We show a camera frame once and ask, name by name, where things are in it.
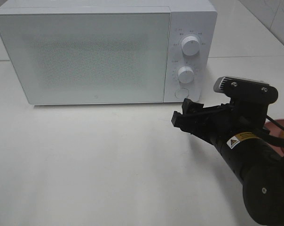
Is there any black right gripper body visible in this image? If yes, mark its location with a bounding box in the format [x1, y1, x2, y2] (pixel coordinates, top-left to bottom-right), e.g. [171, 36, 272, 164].
[191, 103, 267, 144]

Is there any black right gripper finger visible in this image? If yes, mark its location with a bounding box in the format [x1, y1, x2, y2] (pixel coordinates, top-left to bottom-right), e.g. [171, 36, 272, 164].
[181, 98, 204, 114]
[171, 111, 194, 133]

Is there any round white door button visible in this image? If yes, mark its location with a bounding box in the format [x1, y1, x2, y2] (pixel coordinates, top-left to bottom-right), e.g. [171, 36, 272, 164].
[175, 88, 189, 100]

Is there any pink round plate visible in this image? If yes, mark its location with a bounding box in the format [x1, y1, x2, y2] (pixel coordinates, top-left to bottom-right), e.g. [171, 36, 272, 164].
[265, 119, 284, 157]

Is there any white microwave door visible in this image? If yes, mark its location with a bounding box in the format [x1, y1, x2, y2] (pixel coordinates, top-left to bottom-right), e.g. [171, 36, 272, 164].
[0, 13, 170, 105]

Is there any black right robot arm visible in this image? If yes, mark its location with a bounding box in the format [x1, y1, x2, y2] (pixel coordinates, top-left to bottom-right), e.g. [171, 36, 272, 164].
[171, 99, 284, 226]

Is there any lower white timer knob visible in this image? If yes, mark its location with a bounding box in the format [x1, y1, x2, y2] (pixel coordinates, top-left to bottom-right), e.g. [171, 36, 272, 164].
[178, 66, 195, 84]

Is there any upper white power knob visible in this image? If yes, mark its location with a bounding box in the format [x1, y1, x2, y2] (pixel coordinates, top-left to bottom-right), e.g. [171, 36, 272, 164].
[181, 35, 200, 56]

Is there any white microwave oven body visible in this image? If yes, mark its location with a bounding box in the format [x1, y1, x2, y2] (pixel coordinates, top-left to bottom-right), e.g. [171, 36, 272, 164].
[0, 0, 217, 104]

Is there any black cable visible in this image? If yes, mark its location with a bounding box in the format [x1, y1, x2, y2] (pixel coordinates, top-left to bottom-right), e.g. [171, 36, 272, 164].
[261, 114, 284, 151]

